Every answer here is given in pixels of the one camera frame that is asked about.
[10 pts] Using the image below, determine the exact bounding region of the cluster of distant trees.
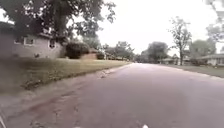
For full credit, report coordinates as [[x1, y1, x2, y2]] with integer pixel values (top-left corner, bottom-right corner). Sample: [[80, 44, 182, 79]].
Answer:
[[99, 40, 136, 62]]

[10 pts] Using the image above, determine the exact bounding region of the reddish brick building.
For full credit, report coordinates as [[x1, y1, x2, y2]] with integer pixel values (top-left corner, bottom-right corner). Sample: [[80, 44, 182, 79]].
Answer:
[[79, 51, 100, 61]]

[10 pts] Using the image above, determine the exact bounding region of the dark round bush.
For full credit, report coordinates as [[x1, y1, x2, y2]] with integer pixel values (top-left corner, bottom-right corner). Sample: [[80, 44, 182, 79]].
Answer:
[[64, 41, 91, 61]]

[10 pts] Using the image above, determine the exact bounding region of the round dark tree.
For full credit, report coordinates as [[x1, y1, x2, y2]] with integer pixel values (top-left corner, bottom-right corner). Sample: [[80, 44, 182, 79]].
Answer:
[[141, 41, 171, 64]]

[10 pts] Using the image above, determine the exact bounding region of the grey asphalt road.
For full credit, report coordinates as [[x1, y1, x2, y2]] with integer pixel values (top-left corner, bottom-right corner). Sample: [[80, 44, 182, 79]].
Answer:
[[6, 62, 224, 128]]

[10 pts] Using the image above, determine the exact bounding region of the wide grass lawn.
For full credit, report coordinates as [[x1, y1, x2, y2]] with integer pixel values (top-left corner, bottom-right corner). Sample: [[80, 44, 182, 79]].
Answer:
[[0, 57, 133, 95]]

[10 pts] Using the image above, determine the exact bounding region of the large overhanging tree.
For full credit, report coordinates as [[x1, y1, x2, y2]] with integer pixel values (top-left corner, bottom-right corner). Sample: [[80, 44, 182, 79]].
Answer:
[[0, 0, 118, 45]]

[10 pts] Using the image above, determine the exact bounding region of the slender tall tree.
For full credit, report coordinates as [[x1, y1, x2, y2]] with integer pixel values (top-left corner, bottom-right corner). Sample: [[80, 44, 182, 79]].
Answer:
[[167, 15, 193, 66]]

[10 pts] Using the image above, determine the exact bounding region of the worn concrete gutter strip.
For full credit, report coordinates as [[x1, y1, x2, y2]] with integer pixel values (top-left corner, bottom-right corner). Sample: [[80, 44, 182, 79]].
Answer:
[[0, 63, 134, 128]]

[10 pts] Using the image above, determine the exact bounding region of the grey single-storey house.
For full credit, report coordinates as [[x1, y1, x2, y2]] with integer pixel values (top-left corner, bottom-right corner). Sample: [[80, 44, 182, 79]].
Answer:
[[0, 21, 66, 61]]

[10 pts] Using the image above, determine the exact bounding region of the hazy green tree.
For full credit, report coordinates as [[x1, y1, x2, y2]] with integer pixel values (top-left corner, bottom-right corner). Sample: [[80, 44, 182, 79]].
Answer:
[[189, 37, 218, 60]]

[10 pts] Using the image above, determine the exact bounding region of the grass verge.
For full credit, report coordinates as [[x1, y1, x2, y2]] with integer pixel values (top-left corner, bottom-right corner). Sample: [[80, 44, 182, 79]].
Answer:
[[159, 63, 224, 80]]

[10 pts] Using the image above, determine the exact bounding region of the low pale house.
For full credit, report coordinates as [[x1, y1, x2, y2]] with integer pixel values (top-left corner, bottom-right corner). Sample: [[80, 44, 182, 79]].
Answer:
[[196, 53, 224, 67]]

